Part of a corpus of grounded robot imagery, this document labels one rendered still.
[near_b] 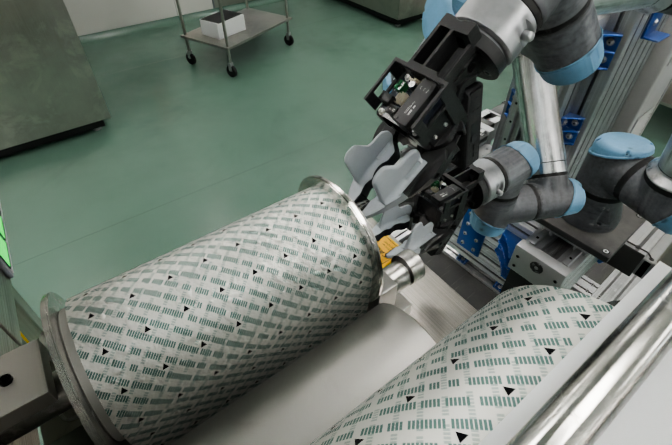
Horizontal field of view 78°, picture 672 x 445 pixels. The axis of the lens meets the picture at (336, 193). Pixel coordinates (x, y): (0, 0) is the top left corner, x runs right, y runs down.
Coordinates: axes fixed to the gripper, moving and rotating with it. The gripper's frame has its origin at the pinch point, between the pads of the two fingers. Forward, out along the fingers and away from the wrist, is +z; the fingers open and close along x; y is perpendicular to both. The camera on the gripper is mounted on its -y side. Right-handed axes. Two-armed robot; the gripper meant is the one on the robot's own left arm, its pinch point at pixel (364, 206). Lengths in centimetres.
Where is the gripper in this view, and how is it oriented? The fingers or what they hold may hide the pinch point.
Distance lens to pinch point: 45.9
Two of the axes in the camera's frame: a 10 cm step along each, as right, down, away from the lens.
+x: 5.9, 5.3, -6.1
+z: -6.2, 7.8, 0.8
